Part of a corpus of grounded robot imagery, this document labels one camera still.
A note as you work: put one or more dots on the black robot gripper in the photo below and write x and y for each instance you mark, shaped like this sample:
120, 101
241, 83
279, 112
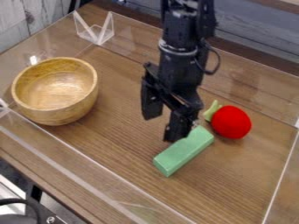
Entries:
169, 85

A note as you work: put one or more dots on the clear acrylic tray wall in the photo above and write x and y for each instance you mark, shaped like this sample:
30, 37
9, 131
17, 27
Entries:
98, 196

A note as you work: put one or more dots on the black metal table frame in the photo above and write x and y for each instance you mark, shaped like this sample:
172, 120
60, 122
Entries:
42, 215

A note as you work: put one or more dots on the red plush tomato toy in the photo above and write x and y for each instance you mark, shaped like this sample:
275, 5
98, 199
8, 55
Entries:
228, 120

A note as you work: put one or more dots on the clear acrylic corner bracket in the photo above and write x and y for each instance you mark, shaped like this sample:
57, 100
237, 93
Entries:
94, 34

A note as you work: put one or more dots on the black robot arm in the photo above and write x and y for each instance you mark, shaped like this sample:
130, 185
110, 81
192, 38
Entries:
188, 25

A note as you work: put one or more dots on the green rectangular block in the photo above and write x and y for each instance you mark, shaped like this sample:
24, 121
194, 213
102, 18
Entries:
178, 153

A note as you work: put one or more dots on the brown wooden bowl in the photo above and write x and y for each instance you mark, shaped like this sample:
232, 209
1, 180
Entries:
56, 91

